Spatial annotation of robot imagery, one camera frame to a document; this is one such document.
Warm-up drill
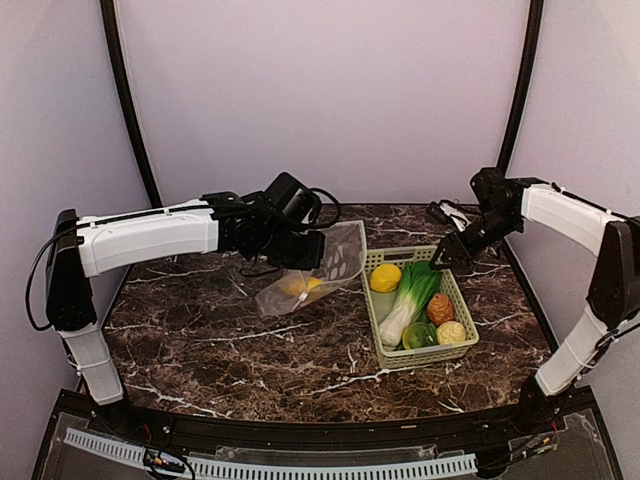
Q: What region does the right black frame post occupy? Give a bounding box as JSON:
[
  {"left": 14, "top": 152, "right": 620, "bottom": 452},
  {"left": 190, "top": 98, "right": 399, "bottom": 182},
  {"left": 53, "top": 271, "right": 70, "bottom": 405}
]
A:
[{"left": 496, "top": 0, "right": 545, "bottom": 174}]

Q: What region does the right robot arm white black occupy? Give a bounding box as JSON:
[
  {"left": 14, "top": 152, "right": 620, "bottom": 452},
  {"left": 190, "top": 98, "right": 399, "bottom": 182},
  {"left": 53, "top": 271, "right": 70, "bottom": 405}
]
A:
[{"left": 431, "top": 167, "right": 639, "bottom": 397}]

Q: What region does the green plastic basket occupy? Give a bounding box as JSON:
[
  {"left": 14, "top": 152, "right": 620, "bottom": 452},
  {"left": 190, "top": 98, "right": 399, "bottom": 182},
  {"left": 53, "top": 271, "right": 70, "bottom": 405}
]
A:
[{"left": 362, "top": 246, "right": 479, "bottom": 369}]

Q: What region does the clear polka dot zip bag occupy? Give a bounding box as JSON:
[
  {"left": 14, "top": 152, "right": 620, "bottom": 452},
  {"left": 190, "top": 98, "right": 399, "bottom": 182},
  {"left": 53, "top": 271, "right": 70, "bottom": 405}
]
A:
[{"left": 255, "top": 220, "right": 367, "bottom": 318}]

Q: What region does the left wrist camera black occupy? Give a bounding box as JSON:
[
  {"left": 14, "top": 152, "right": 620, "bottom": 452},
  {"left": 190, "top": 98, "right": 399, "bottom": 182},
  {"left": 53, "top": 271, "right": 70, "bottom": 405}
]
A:
[{"left": 264, "top": 172, "right": 321, "bottom": 224}]

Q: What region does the green yellow pepper toy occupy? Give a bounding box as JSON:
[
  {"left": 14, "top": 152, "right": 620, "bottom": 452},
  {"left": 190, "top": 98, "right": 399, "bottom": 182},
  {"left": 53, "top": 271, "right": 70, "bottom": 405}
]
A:
[{"left": 402, "top": 322, "right": 438, "bottom": 350}]

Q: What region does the black front rail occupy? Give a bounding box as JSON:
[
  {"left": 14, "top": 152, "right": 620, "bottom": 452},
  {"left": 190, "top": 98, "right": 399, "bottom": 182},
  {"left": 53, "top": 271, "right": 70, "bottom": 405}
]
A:
[{"left": 55, "top": 390, "right": 527, "bottom": 451}]

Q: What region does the black frame post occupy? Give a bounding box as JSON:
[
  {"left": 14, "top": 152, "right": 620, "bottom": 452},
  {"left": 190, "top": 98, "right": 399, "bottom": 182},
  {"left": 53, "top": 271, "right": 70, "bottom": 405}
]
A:
[
  {"left": 496, "top": 0, "right": 545, "bottom": 174},
  {"left": 99, "top": 0, "right": 162, "bottom": 207}
]

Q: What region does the white slotted cable duct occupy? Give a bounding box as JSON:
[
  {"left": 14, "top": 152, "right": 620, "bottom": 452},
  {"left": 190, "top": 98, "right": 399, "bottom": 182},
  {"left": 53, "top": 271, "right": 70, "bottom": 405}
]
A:
[{"left": 63, "top": 427, "right": 478, "bottom": 479}]

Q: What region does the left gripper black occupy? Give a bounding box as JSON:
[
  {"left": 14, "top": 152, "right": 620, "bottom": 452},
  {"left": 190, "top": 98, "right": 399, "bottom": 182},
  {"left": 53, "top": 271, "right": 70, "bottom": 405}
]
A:
[{"left": 260, "top": 222, "right": 326, "bottom": 270}]

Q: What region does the left black frame post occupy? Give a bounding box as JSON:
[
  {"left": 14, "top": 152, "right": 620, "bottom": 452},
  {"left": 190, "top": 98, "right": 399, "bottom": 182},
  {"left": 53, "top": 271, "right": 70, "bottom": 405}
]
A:
[{"left": 99, "top": 0, "right": 162, "bottom": 207}]

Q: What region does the yellow lemon toy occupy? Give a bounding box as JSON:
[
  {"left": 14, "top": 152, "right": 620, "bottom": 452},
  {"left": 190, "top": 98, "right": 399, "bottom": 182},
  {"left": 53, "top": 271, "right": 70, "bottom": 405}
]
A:
[{"left": 369, "top": 264, "right": 402, "bottom": 293}]

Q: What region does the cream cauliflower toy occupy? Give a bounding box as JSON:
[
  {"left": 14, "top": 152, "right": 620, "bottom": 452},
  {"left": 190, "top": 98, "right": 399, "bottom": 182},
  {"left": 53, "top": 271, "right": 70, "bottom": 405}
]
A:
[{"left": 436, "top": 321, "right": 467, "bottom": 345}]

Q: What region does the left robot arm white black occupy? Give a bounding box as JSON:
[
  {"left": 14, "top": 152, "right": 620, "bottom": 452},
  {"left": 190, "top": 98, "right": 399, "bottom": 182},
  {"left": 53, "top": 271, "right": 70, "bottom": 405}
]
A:
[{"left": 45, "top": 190, "right": 325, "bottom": 436}]

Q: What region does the bok choy toy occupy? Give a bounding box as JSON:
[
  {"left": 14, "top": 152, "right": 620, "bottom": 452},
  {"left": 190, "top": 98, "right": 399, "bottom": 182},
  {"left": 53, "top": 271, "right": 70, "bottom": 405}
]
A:
[{"left": 379, "top": 261, "right": 442, "bottom": 347}]

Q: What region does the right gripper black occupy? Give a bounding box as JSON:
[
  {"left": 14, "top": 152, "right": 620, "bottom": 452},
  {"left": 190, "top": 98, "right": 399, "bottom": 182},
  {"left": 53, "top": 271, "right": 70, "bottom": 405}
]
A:
[{"left": 430, "top": 207, "right": 521, "bottom": 269}]

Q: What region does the brown bun toy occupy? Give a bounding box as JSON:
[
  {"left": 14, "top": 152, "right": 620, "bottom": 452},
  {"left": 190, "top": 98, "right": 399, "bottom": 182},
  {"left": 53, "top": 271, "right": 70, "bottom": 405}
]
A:
[{"left": 427, "top": 293, "right": 455, "bottom": 326}]

